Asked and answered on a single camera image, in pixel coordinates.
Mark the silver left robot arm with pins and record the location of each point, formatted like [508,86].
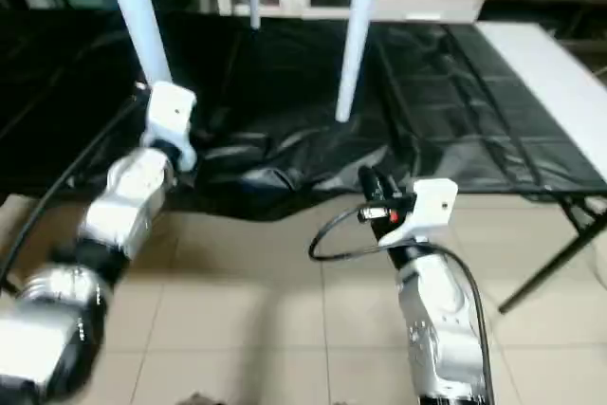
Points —
[123,201]

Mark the black work mat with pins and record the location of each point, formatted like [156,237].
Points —
[284,115]

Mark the white drawer unit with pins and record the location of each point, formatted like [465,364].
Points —
[427,6]

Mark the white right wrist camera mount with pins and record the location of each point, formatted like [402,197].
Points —
[431,206]

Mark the black metal table frame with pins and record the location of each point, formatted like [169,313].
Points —
[559,258]

